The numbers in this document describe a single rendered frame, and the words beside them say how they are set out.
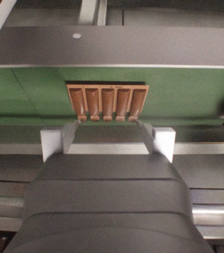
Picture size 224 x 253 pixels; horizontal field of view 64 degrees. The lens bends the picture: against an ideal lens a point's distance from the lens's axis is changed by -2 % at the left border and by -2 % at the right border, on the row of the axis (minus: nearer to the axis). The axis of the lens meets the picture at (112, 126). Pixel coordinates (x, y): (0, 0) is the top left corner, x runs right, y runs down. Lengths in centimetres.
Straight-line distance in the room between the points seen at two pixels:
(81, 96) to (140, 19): 57
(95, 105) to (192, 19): 64
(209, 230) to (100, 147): 21
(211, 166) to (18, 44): 43
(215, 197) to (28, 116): 40
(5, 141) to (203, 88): 34
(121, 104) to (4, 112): 20
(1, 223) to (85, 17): 31
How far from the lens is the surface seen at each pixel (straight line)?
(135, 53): 22
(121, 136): 34
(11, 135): 38
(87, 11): 31
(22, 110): 33
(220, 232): 32
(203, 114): 35
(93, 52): 23
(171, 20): 80
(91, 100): 25
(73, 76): 24
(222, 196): 46
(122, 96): 24
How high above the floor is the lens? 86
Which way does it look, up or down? 28 degrees down
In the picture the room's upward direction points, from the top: 178 degrees counter-clockwise
